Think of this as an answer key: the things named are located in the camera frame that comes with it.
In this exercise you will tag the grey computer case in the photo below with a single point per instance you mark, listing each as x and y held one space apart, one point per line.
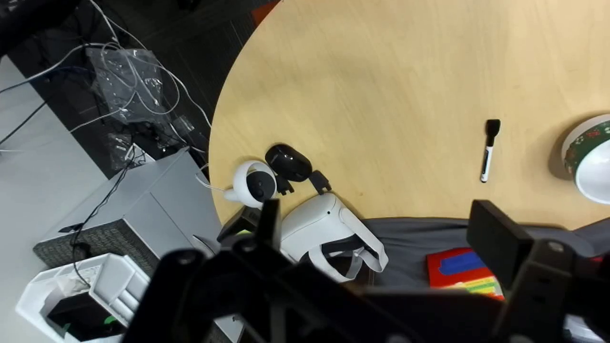
157 209

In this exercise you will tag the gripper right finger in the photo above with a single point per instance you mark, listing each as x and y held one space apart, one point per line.
500 238

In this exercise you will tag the red box with coloured stripes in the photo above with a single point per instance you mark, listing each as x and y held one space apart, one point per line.
457 269

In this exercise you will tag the white plastic bin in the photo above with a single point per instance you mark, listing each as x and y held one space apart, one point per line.
112 281

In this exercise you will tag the clear plastic bag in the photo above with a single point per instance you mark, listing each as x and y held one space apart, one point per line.
128 85

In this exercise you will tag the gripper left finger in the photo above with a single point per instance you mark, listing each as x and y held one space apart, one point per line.
209 286

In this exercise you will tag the grey cloth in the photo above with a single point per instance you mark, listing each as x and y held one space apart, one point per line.
410 247

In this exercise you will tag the black and white marker pen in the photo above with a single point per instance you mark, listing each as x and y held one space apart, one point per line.
487 157

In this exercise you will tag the white hand controller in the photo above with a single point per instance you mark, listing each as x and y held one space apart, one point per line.
252 183

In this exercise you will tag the black glossy oval case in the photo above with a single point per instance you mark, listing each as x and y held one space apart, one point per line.
287 162

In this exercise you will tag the white bowl with green rim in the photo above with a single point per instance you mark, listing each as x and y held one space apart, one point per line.
591 166

